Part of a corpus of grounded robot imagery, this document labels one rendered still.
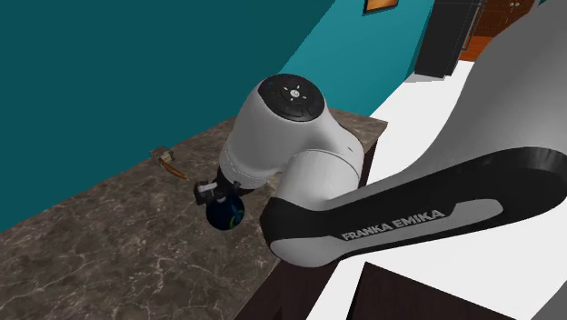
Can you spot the tall black cabinet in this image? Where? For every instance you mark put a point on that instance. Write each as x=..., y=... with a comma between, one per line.
x=445, y=37

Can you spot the brown wooden door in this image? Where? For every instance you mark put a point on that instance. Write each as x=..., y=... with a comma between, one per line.
x=496, y=22

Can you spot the orange wall picture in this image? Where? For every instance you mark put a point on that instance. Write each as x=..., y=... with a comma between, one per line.
x=380, y=4

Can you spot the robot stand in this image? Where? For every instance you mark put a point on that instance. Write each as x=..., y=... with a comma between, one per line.
x=398, y=297

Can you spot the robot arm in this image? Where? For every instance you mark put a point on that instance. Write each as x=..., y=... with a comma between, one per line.
x=305, y=146

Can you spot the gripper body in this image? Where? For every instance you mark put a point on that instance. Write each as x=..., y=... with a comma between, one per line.
x=221, y=196

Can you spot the dark blue round bowl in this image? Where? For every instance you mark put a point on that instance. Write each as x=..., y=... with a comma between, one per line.
x=223, y=217

